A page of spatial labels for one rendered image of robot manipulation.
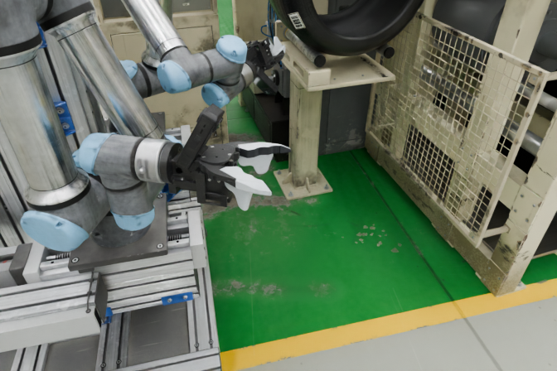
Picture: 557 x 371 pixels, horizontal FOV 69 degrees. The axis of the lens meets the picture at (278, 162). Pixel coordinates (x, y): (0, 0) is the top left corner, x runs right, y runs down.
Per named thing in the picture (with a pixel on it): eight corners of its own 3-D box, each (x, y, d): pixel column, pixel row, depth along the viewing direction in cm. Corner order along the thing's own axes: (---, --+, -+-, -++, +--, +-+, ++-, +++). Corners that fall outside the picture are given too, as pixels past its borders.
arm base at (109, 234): (85, 252, 96) (73, 221, 90) (94, 210, 108) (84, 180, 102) (151, 241, 99) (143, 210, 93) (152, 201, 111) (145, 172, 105)
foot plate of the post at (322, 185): (273, 172, 242) (273, 167, 240) (315, 165, 249) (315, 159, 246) (287, 200, 221) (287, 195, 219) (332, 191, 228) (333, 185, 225)
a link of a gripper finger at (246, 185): (271, 219, 61) (234, 194, 68) (272, 185, 59) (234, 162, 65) (255, 227, 60) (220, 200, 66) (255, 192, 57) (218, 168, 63)
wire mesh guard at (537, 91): (365, 131, 223) (383, -3, 183) (367, 130, 223) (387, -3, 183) (475, 248, 153) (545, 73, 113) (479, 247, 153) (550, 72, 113)
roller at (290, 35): (293, 25, 172) (296, 35, 175) (283, 30, 172) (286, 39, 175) (324, 53, 145) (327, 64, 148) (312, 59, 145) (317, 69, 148)
